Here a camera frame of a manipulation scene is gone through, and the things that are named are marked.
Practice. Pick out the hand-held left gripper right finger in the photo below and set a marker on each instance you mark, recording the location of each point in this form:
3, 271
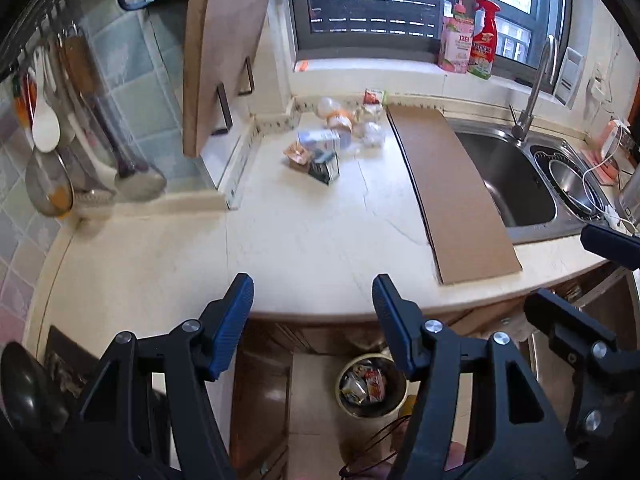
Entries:
395, 327

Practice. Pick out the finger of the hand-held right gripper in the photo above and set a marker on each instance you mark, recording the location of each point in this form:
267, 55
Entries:
560, 317
610, 245

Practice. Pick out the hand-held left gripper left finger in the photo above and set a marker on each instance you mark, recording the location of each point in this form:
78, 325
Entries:
230, 327

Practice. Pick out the red snack packet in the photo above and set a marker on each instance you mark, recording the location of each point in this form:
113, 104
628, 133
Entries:
375, 385

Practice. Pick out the round dark bin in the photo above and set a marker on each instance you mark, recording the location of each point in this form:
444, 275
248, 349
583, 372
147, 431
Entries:
395, 400

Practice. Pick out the dark small carton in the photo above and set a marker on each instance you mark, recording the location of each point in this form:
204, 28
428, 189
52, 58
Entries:
325, 168

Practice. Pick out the small brown pink packet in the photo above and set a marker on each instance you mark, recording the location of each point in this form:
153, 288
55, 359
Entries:
297, 153

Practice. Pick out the blue white carton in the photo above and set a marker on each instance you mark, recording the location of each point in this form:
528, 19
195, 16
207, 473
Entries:
320, 139

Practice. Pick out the orange white cup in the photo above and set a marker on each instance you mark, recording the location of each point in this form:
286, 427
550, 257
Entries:
340, 121

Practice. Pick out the wooden kitchen cabinet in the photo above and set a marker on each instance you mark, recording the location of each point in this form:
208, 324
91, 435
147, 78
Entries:
260, 390

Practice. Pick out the steel bowl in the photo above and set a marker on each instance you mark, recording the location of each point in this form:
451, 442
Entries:
575, 185

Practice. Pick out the pink appliance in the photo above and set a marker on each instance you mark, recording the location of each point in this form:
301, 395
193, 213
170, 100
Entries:
612, 150

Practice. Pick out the stainless steel sink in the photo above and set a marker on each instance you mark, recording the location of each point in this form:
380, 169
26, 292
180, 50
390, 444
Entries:
505, 175

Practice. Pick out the brown cardboard sheet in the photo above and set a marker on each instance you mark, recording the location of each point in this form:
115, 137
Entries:
460, 200

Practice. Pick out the black stove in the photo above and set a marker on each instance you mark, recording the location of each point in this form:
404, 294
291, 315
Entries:
65, 355

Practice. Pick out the steel faucet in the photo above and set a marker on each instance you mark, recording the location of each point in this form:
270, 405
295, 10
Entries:
532, 95

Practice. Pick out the steel slotted spoon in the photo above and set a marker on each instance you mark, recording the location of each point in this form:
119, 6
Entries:
94, 199

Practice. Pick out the black cutting board holder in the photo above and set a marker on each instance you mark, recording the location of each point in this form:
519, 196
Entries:
226, 110

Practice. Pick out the steel mesh strainer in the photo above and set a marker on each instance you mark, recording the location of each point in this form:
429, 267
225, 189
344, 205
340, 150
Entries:
47, 185

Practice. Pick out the red spray bottle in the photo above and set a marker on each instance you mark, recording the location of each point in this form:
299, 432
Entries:
484, 50

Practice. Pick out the pink pump bottle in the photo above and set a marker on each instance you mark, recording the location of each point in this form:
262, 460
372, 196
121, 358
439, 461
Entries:
456, 45

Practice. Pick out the small orange sill item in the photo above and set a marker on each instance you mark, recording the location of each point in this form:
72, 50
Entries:
301, 65

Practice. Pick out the wooden cutting board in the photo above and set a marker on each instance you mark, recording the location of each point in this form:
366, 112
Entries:
225, 55

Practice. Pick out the white rice paddle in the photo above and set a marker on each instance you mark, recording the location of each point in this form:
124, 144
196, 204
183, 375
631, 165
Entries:
45, 117

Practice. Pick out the orange carrot-shaped peeler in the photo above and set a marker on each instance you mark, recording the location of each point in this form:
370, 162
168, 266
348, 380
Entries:
22, 105

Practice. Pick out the dark framed window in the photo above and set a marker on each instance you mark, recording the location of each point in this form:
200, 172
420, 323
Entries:
370, 15

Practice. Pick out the small white wall socket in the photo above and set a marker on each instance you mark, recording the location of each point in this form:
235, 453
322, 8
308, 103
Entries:
597, 85

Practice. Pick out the black wall rack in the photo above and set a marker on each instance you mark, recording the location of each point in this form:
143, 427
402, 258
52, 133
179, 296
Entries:
35, 25

